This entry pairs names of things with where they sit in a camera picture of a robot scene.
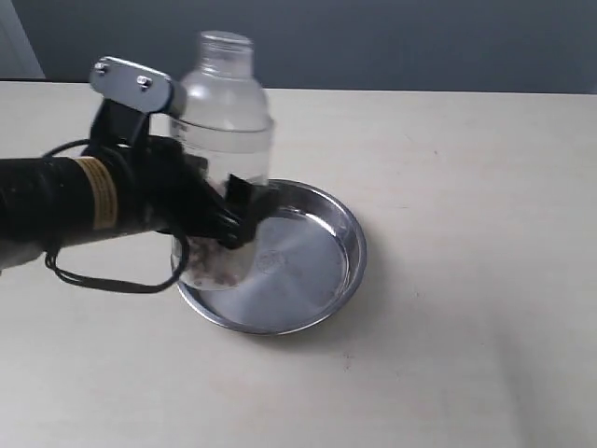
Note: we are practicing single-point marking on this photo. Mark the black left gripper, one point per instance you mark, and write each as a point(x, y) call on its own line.
point(150, 186)

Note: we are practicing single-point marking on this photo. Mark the round stainless steel plate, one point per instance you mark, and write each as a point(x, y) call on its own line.
point(311, 258)

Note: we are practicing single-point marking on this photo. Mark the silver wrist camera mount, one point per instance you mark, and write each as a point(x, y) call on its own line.
point(138, 87)

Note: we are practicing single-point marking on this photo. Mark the clear plastic shaker bottle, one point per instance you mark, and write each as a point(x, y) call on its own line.
point(227, 129)

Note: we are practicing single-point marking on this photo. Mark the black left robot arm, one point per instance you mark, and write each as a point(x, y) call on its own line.
point(49, 203)

